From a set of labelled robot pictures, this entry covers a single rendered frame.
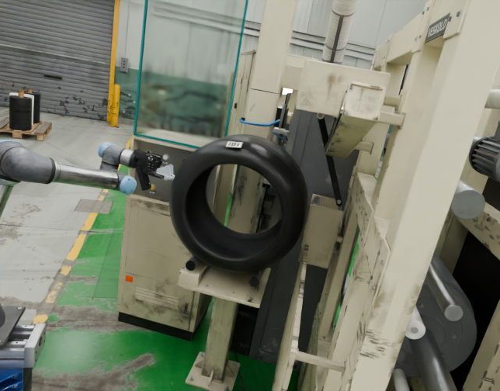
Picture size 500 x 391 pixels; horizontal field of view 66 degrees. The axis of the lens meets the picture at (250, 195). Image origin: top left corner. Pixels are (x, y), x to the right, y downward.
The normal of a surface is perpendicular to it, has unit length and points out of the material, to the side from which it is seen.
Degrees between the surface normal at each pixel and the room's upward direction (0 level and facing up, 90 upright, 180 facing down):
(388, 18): 90
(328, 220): 90
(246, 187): 90
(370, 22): 90
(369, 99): 72
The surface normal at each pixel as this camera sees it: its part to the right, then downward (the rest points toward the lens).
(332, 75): -0.19, 0.26
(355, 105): -0.12, -0.05
